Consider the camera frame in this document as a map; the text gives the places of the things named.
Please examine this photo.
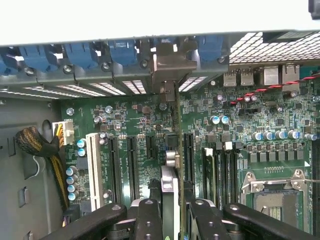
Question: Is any white power connector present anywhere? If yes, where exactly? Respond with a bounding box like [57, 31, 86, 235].
[51, 119, 75, 146]

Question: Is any silver port block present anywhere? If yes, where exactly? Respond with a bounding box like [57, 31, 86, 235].
[263, 67, 280, 86]
[282, 64, 301, 92]

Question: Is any white expansion slot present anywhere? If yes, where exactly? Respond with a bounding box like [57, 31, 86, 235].
[85, 132, 105, 213]

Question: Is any red black twisted wire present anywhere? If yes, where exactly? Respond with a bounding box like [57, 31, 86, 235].
[229, 73, 320, 106]

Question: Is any short black expansion slot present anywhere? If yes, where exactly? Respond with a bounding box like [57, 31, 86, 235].
[145, 134, 158, 161]

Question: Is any silver usb port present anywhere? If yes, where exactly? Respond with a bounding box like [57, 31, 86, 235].
[223, 69, 237, 87]
[241, 68, 255, 86]

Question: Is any blue card clip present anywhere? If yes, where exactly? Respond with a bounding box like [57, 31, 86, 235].
[196, 35, 225, 63]
[108, 39, 139, 67]
[63, 42, 100, 71]
[18, 44, 58, 73]
[0, 48, 20, 76]

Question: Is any long black expansion slot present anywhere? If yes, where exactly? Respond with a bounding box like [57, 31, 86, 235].
[183, 132, 196, 191]
[126, 134, 140, 203]
[107, 134, 122, 208]

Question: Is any black ram slot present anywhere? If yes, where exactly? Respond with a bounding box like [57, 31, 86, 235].
[311, 147, 320, 240]
[232, 141, 242, 205]
[224, 141, 233, 207]
[216, 142, 225, 208]

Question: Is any green motherboard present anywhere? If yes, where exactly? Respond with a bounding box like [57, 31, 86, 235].
[58, 62, 320, 240]

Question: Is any cpu socket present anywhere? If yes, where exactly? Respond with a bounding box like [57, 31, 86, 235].
[239, 169, 313, 233]

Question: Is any braided black yellow wire bundle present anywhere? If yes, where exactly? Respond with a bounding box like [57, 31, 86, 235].
[14, 126, 71, 226]

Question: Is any open pc case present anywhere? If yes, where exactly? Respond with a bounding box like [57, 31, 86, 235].
[0, 0, 320, 240]

